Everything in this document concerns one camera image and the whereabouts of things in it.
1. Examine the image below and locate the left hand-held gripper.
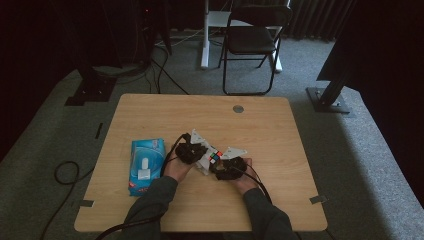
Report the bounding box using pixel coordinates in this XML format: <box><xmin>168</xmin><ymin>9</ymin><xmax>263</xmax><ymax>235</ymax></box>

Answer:
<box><xmin>174</xmin><ymin>129</ymin><xmax>218</xmax><ymax>165</ymax></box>

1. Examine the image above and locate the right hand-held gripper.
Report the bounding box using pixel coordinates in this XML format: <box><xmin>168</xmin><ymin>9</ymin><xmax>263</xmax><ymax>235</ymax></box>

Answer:
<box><xmin>213</xmin><ymin>146</ymin><xmax>249</xmax><ymax>181</ymax></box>

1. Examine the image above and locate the multicoloured puzzle cube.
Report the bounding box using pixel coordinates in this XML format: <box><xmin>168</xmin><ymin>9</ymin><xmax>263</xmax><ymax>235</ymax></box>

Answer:
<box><xmin>208</xmin><ymin>150</ymin><xmax>224</xmax><ymax>165</ymax></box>

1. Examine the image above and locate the blue wet wipes pack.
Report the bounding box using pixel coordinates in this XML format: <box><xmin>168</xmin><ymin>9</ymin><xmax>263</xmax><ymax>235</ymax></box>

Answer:
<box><xmin>128</xmin><ymin>138</ymin><xmax>167</xmax><ymax>197</ymax></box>

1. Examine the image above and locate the person's right hand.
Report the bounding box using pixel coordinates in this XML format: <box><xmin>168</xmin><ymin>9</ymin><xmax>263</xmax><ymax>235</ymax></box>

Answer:
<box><xmin>231</xmin><ymin>158</ymin><xmax>260</xmax><ymax>196</ymax></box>

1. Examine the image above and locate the person's left hand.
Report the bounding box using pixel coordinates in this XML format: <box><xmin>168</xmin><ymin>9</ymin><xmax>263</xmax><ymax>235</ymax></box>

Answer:
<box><xmin>163</xmin><ymin>156</ymin><xmax>195</xmax><ymax>184</ymax></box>

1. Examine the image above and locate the black stand base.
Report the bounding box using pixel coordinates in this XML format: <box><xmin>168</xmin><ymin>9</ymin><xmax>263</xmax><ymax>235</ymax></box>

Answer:
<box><xmin>64</xmin><ymin>64</ymin><xmax>118</xmax><ymax>107</ymax></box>

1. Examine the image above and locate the black stand with metal base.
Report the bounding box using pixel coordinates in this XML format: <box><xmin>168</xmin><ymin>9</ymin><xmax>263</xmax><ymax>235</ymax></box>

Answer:
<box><xmin>306</xmin><ymin>64</ymin><xmax>353</xmax><ymax>116</ymax></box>

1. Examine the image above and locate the black folding chair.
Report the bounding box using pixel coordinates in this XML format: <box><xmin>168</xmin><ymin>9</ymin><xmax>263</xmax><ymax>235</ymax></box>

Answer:
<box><xmin>218</xmin><ymin>4</ymin><xmax>294</xmax><ymax>97</ymax></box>

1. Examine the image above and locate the dark equipment rack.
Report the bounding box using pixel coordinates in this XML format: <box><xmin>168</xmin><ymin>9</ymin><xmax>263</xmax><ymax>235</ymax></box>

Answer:
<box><xmin>99</xmin><ymin>0</ymin><xmax>173</xmax><ymax>69</ymax></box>

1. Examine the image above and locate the dark pleated curtain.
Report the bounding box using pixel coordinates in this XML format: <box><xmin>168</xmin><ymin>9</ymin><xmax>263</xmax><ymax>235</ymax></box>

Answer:
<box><xmin>285</xmin><ymin>0</ymin><xmax>358</xmax><ymax>43</ymax></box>

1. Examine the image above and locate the left hand-held gripper cable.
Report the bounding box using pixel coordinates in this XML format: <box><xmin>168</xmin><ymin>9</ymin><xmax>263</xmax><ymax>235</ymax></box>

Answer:
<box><xmin>94</xmin><ymin>133</ymin><xmax>191</xmax><ymax>240</ymax></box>

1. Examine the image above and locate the hand-held gripper cable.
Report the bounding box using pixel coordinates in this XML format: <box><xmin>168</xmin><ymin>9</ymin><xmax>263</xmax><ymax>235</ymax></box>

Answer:
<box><xmin>229</xmin><ymin>163</ymin><xmax>273</xmax><ymax>205</ymax></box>
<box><xmin>94</xmin><ymin>133</ymin><xmax>191</xmax><ymax>240</ymax></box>

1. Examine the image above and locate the right hand-held gripper cable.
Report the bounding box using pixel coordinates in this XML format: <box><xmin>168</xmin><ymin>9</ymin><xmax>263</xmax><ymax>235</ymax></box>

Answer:
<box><xmin>229</xmin><ymin>163</ymin><xmax>273</xmax><ymax>205</ymax></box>

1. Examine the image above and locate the white desk frame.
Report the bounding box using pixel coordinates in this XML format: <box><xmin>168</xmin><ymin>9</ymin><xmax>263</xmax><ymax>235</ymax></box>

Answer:
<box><xmin>200</xmin><ymin>0</ymin><xmax>291</xmax><ymax>73</ymax></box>

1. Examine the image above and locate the black looped floor cable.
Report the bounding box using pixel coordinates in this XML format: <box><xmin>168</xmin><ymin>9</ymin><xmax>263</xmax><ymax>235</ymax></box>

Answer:
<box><xmin>39</xmin><ymin>160</ymin><xmax>96</xmax><ymax>240</ymax></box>

